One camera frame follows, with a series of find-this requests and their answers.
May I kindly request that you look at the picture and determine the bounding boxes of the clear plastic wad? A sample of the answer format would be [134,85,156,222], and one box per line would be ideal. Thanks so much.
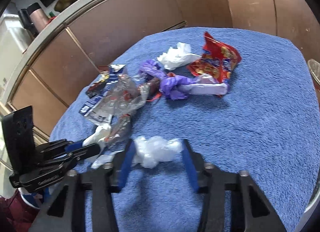
[132,136,183,169]

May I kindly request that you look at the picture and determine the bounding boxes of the blue milk carton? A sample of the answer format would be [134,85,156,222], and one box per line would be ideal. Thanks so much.
[79,64,127,126]

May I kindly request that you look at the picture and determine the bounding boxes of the red snack bag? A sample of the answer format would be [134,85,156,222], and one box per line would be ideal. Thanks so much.
[187,31,241,84]

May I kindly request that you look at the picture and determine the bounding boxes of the brown kitchen cabinets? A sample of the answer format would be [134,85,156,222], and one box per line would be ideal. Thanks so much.
[1,0,319,139]

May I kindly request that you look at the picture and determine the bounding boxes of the beige trash bin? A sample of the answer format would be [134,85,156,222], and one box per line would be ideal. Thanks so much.
[307,59,320,85]

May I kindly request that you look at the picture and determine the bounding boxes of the clear plastic wrapper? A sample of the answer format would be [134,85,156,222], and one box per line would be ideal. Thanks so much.
[100,74,151,149]

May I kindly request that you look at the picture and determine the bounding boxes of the purple crumpled glove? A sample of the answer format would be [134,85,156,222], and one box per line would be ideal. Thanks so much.
[138,59,230,100]

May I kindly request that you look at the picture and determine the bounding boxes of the blue terry towel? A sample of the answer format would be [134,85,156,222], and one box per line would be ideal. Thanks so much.
[49,26,320,232]

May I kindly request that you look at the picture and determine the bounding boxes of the crumpled white tissue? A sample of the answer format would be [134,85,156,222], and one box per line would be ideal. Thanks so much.
[157,42,201,70]

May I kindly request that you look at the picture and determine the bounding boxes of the pink thermos bottle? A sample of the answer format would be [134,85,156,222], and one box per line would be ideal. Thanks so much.
[27,3,49,32]

